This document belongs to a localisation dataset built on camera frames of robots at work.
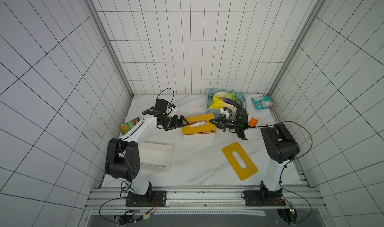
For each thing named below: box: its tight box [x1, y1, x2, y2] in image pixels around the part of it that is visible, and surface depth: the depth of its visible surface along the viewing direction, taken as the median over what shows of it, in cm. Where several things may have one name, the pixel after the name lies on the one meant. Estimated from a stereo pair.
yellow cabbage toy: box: [209, 96, 237, 111], surface depth 105 cm
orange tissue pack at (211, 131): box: [189, 120, 214, 135], surface depth 92 cm
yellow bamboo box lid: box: [182, 113, 216, 135], surface depth 91 cm
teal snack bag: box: [251, 95, 276, 110], surface depth 113 cm
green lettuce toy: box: [208, 91, 240, 101], surface depth 112 cm
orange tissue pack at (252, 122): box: [248, 117, 259, 128], surface depth 97 cm
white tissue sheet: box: [189, 121, 207, 127], surface depth 92 cm
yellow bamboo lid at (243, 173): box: [222, 141, 259, 181], surface depth 87 cm
